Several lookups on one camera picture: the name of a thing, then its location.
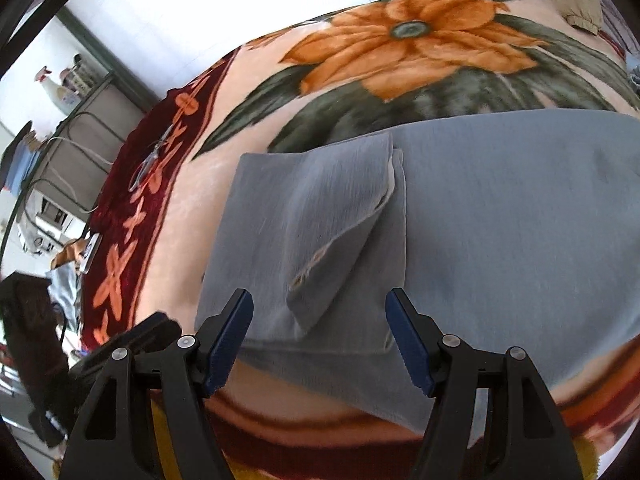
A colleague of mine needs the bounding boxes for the grey sweat pants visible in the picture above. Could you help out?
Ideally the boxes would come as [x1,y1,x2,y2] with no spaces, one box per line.
[196,110,639,430]

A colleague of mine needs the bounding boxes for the white spray bottle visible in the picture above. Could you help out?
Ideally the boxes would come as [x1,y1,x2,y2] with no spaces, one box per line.
[35,66,81,116]

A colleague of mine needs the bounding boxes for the floral fleece bed blanket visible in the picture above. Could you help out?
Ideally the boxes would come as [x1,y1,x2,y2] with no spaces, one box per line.
[82,0,639,479]

